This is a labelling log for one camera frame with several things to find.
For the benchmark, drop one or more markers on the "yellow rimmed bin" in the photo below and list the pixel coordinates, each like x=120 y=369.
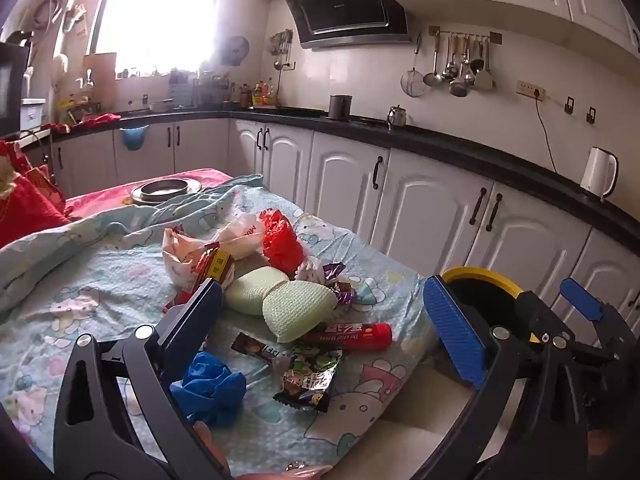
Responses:
x=475 y=274

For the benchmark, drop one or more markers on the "blue rubber glove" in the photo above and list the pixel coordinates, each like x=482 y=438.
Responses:
x=210 y=385

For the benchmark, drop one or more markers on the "black kitchen countertop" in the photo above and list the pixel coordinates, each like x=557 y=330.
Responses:
x=450 y=145

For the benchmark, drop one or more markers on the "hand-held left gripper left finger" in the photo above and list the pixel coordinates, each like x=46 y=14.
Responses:
x=200 y=306

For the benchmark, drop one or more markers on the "black range hood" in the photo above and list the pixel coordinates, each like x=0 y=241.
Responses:
x=345 y=10

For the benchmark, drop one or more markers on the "green dark snack packet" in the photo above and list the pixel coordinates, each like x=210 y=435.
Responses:
x=305 y=380

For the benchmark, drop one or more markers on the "red printed cushion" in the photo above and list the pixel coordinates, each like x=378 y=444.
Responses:
x=30 y=200

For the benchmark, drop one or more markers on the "red candy tube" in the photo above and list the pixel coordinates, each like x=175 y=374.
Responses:
x=350 y=334

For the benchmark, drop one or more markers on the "dark wall hook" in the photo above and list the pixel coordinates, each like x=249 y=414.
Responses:
x=569 y=106
x=591 y=117

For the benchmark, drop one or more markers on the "purple candy wrapper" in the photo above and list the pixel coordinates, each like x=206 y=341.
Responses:
x=340 y=285

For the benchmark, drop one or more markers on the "red cloth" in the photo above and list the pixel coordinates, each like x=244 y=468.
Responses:
x=102 y=120

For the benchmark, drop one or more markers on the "dark metal pot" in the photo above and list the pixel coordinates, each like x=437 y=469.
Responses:
x=339 y=107

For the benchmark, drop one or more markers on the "white storage box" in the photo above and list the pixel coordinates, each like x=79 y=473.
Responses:
x=32 y=115

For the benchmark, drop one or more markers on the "hanging kitchen tools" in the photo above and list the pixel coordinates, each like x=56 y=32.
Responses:
x=281 y=42

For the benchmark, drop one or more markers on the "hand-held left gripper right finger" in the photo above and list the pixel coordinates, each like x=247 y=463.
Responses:
x=455 y=330

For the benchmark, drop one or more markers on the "green mesh sponge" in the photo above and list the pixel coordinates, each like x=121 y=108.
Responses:
x=295 y=310

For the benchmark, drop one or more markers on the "person's left hand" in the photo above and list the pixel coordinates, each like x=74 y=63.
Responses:
x=212 y=447

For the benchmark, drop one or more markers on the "blue hanging bin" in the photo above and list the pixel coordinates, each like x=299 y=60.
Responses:
x=134 y=140

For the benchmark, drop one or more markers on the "metal spatula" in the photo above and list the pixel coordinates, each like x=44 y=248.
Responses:
x=484 y=80

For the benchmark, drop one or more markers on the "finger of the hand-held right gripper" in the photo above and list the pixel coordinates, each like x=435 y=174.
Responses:
x=582 y=300
x=542 y=310

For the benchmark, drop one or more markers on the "metal ladle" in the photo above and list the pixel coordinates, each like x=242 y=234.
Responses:
x=449 y=72
x=431 y=79

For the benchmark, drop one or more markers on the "wall power outlet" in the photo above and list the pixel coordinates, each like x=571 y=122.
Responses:
x=527 y=89

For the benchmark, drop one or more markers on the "black ladle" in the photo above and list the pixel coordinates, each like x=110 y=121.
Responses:
x=477 y=66

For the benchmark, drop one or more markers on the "white printed plastic bag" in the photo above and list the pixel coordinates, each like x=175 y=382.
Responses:
x=240 y=240

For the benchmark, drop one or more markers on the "pink blanket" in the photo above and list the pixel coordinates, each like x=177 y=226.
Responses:
x=100 y=199

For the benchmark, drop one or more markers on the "metal teapot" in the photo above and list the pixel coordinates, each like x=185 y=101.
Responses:
x=397 y=117

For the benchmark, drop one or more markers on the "small wall fan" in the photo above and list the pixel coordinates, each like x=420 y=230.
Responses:
x=236 y=50

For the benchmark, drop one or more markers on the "round metal dish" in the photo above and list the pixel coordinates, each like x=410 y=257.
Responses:
x=165 y=191

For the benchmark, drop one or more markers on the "red plastic bag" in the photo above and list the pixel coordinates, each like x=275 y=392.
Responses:
x=280 y=245

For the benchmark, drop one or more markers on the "yellow cooking oil bottle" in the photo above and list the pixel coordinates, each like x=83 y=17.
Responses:
x=261 y=95

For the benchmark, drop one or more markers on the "white lower kitchen cabinets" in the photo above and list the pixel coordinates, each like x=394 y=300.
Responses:
x=425 y=210

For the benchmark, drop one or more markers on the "kitchen window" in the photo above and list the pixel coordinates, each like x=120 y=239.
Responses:
x=160 y=20

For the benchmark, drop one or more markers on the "brown chocolate bar wrapper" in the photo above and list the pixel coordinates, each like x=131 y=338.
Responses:
x=255 y=346

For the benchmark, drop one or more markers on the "white electric kettle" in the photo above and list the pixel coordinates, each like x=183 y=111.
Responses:
x=597 y=172

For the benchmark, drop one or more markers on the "cartoon printed blanket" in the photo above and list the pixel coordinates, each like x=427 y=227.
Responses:
x=100 y=285

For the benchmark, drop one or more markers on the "spice rack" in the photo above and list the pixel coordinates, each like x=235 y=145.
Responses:
x=210 y=87

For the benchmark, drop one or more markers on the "wooden cutting board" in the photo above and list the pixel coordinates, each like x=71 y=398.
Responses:
x=100 y=80

